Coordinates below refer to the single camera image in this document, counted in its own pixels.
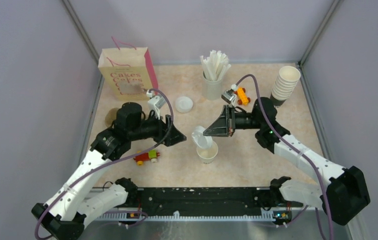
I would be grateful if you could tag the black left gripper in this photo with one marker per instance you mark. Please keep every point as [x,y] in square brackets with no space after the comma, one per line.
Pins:
[163,127]

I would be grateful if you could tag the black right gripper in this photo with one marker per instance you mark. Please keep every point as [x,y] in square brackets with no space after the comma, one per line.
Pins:
[224,125]

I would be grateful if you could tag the white plastic cup lid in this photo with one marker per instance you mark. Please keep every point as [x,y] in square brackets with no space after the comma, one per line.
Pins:
[198,137]

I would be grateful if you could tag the white paper cup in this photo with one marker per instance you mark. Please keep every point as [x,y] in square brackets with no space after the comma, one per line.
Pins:
[207,155]

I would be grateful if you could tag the brown pulp cup carrier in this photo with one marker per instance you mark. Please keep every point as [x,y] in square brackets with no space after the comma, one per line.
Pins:
[110,117]

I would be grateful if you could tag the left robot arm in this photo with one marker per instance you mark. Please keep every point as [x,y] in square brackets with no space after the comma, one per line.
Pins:
[69,212]

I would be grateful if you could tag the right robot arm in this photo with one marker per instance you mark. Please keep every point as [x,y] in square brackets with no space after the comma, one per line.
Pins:
[342,192]

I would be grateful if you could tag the red green toy car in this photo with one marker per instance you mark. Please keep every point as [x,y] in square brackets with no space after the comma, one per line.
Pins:
[151,156]

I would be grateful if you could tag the orange toy car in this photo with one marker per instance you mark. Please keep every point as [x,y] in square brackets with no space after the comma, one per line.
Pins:
[243,99]

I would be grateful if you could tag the stack of white lids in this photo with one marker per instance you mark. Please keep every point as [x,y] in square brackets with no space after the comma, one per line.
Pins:
[183,104]

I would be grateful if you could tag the white straw holder cup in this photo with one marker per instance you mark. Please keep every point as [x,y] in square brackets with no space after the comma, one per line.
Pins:
[211,90]

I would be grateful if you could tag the paper cakes gift bag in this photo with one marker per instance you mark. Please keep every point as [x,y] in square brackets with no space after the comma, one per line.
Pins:
[128,70]

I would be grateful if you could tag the stack of paper cups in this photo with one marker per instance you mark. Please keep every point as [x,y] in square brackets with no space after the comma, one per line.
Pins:
[286,81]

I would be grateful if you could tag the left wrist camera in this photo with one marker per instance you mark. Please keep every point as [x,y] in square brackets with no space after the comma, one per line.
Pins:
[155,103]

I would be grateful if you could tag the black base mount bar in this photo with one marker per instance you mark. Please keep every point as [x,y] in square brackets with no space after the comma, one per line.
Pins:
[205,201]

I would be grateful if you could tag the aluminium frame rail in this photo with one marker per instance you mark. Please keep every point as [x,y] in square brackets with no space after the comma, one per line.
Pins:
[317,120]

